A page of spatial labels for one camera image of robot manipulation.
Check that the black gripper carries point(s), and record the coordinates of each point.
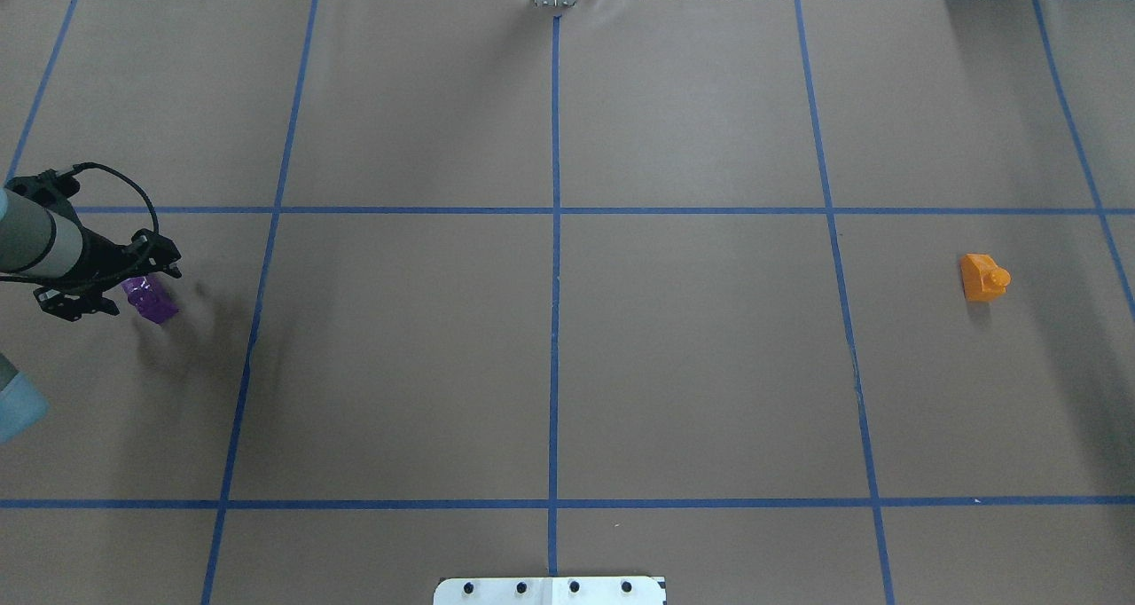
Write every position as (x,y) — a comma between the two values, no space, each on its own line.
(100,260)

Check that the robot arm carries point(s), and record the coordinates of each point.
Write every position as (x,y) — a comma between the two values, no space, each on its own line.
(70,266)

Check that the purple trapezoid block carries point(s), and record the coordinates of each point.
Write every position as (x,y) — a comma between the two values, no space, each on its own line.
(150,298)

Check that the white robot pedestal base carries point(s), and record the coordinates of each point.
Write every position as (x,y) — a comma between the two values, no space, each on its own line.
(552,590)

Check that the orange trapezoid block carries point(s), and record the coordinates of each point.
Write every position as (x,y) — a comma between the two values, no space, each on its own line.
(983,280)

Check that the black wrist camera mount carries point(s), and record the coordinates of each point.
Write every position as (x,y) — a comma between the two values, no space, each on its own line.
(74,305)

